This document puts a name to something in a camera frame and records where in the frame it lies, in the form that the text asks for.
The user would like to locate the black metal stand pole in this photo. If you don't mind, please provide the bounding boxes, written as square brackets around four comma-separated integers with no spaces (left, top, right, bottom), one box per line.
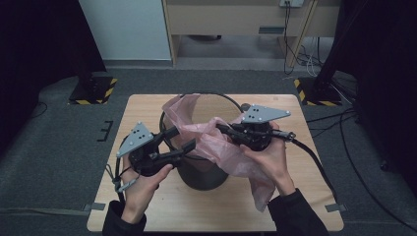
[314,0,365,93]

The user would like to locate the black hanging cable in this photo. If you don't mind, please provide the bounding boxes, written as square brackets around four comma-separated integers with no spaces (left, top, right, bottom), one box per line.
[283,1,296,76]

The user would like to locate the person's right hand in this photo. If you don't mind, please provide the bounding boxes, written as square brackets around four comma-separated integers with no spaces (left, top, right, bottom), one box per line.
[240,121,296,197]

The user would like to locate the grey tape strip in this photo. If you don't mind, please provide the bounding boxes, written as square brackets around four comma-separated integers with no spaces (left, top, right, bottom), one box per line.
[82,202,106,212]
[325,203,348,213]

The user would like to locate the grey power strip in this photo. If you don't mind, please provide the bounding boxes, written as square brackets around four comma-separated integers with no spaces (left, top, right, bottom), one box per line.
[278,0,305,8]

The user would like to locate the person's left hand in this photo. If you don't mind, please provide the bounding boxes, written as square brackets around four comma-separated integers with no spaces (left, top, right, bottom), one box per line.
[121,155,174,214]

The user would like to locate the light wooden desk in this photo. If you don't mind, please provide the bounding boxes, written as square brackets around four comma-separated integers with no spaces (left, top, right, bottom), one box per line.
[161,0,342,68]

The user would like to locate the right hand-held gripper cable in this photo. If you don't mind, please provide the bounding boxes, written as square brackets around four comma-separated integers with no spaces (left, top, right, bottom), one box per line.
[271,129,338,205]

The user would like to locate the black curtain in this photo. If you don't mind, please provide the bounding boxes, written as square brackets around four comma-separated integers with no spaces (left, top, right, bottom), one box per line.
[0,0,107,155]
[337,0,417,188]

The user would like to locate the black mesh waste bin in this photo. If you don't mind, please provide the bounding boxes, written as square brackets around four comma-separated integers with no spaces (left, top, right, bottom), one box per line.
[158,91,245,192]

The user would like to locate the white cable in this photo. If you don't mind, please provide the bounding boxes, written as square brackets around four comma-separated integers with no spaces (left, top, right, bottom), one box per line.
[305,37,322,77]

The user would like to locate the black striped stand base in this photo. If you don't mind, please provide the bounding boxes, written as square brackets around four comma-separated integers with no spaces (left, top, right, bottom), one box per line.
[68,76,118,106]
[293,77,343,107]

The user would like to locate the hand-held gripper cable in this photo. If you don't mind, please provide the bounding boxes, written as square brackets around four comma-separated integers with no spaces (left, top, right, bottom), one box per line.
[104,134,142,205]
[271,129,338,205]

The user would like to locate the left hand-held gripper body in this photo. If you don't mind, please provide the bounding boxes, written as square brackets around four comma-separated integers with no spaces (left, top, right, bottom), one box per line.
[117,121,166,177]

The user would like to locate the left hand-held gripper cable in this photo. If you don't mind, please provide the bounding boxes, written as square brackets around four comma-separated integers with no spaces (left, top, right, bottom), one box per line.
[104,134,142,205]

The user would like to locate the thin black floor cable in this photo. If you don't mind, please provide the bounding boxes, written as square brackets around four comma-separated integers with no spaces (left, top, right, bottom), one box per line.
[29,101,49,120]

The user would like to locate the bundle of black floor cables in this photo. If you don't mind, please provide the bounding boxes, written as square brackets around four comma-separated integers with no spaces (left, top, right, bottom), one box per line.
[306,107,358,139]

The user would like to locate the long black floor cable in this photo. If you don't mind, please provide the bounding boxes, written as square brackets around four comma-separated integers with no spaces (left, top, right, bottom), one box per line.
[338,109,417,232]

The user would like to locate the black floor tape marks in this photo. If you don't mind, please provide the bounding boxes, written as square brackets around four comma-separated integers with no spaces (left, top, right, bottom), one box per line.
[96,120,114,143]

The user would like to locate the pink plastic bag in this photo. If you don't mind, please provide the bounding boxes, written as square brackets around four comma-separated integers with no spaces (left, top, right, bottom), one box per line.
[161,93,276,212]

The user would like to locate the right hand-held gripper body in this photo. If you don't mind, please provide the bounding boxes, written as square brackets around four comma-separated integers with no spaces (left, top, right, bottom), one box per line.
[240,104,292,152]

